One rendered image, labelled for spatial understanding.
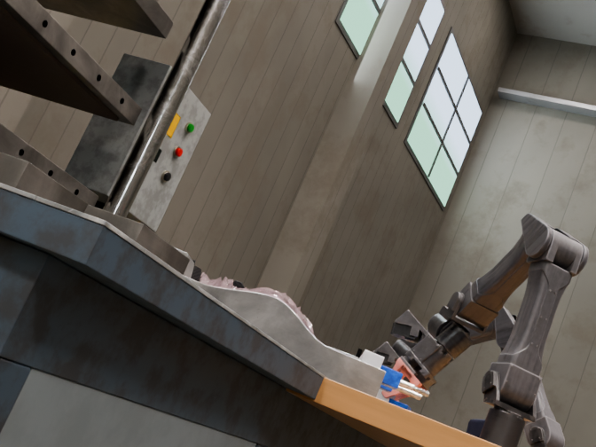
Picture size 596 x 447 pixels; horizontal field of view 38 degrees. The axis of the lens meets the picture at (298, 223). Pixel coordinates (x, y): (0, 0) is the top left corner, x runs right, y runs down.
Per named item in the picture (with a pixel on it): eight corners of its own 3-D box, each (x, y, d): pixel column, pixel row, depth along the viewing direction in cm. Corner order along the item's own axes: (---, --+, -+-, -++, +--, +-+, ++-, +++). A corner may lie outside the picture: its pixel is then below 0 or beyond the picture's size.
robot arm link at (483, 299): (446, 296, 177) (542, 197, 159) (482, 315, 179) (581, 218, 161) (448, 341, 168) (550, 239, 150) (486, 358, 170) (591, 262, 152)
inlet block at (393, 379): (421, 410, 151) (432, 380, 152) (425, 409, 146) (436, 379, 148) (351, 380, 153) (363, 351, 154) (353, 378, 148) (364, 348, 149)
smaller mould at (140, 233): (169, 304, 121) (190, 259, 123) (120, 274, 108) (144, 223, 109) (59, 261, 129) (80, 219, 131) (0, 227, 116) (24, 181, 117)
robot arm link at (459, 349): (426, 335, 178) (452, 314, 178) (442, 355, 180) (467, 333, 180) (436, 346, 171) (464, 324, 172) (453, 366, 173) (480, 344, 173)
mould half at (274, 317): (364, 407, 166) (384, 354, 169) (373, 403, 141) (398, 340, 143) (129, 307, 171) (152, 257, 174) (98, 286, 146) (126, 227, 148)
